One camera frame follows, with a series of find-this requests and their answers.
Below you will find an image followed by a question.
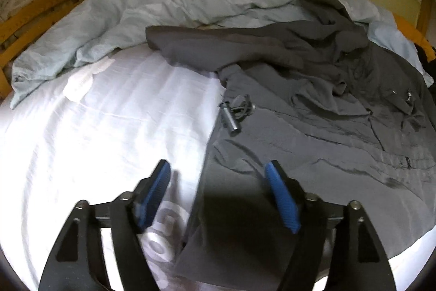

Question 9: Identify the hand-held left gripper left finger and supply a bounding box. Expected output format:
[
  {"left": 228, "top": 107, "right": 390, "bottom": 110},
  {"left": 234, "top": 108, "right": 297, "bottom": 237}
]
[{"left": 38, "top": 160, "right": 171, "bottom": 291}]

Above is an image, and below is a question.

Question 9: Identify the light blue duvet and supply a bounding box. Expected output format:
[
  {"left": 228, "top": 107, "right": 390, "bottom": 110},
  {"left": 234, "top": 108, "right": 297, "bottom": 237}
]
[{"left": 10, "top": 0, "right": 433, "bottom": 109}]

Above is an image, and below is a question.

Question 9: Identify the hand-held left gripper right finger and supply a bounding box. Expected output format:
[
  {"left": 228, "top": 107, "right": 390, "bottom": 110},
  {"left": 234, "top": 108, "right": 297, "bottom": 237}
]
[{"left": 264, "top": 160, "right": 397, "bottom": 291}]

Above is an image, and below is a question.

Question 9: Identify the grey jacket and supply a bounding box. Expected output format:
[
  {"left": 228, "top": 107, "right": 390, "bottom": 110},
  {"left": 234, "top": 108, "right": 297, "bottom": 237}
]
[{"left": 146, "top": 0, "right": 436, "bottom": 281}]

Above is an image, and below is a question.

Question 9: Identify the orange mat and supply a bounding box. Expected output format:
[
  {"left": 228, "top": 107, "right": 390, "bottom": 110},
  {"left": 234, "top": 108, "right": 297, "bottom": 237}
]
[{"left": 393, "top": 13, "right": 436, "bottom": 60}]

